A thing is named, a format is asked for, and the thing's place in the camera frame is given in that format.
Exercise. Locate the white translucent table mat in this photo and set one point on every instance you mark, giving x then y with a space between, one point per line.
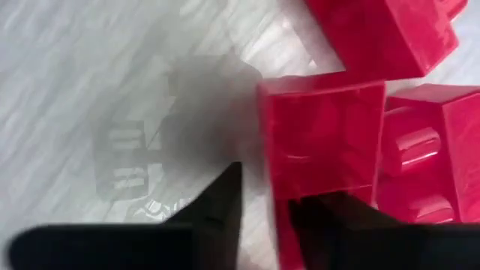
93 75

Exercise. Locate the red plastic building block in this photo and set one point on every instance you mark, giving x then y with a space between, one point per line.
322 142
431 157
375 37

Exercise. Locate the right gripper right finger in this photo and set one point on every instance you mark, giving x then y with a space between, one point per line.
375 247

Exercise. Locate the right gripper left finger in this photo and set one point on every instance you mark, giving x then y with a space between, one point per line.
150 247

